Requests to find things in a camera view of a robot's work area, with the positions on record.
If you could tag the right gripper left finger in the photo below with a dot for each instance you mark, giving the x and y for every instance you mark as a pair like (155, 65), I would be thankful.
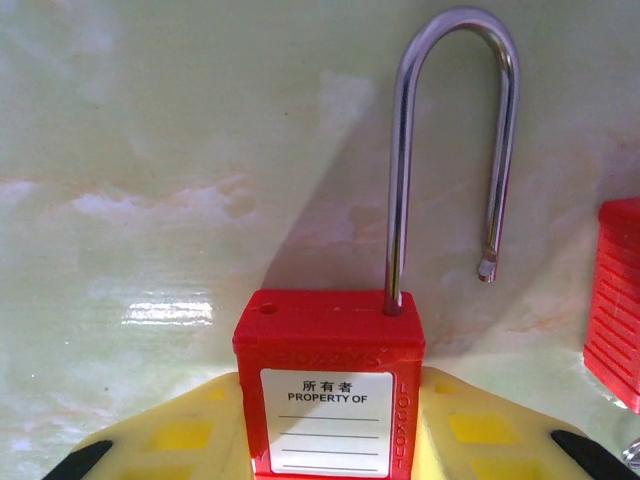
(175, 435)

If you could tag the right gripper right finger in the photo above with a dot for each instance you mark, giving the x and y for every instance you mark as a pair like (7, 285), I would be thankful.
(490, 430)

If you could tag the red padlock with white label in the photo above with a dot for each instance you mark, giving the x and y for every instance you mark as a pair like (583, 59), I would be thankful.
(330, 330)

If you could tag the red ribbed padlock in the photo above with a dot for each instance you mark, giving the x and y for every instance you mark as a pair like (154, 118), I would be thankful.
(617, 300)

